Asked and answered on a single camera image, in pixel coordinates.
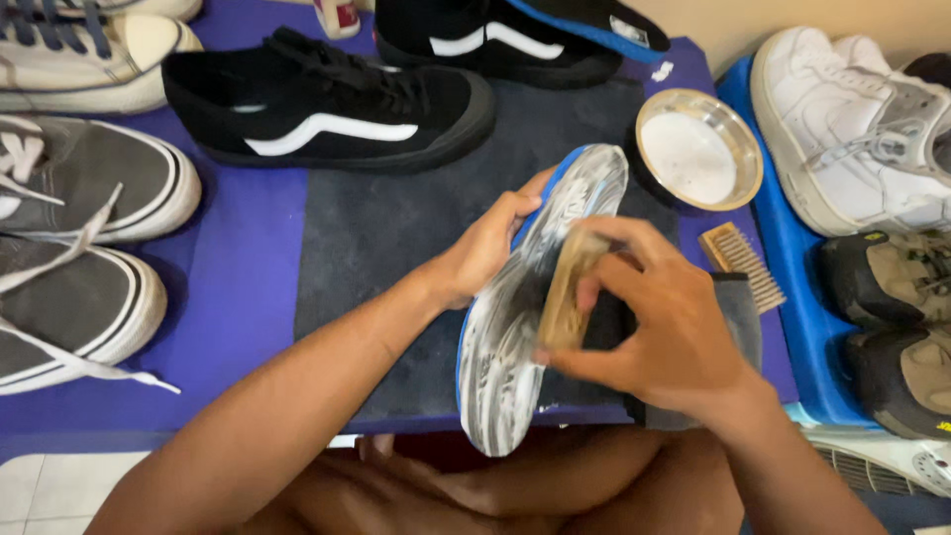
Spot black insole with blue edge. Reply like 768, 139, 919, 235
507, 0, 672, 65

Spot wooden shoe brush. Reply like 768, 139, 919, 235
535, 226, 615, 352

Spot person's right hand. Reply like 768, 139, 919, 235
533, 214, 768, 429

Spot white leather sneaker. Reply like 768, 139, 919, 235
749, 26, 951, 239

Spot blue plastic stool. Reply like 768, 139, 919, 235
716, 55, 881, 429

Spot purple table cover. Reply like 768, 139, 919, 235
0, 0, 800, 441

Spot person's left hand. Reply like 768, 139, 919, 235
429, 167, 558, 312

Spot black sneaker with white stripe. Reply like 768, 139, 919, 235
373, 0, 625, 91
161, 26, 497, 174

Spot dark grey work mat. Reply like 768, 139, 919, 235
293, 77, 689, 436

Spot soapy blue-edged shoe insole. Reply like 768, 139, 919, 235
455, 143, 631, 459

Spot olive and black hiking shoe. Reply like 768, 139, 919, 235
845, 325, 951, 441
819, 229, 951, 332

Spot red and white shoe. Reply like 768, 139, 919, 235
312, 0, 363, 40

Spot person's legs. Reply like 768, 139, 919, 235
241, 425, 746, 535

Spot white fan grille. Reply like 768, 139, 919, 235
801, 425, 951, 499

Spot grey sneaker with white laces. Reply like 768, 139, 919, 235
0, 236, 182, 397
0, 113, 203, 248

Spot bowl of soapy water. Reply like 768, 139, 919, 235
635, 88, 765, 214

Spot cream canvas sneaker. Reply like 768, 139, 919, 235
0, 0, 204, 23
0, 10, 204, 117

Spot wooden bristle brush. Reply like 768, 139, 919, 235
697, 220, 788, 315

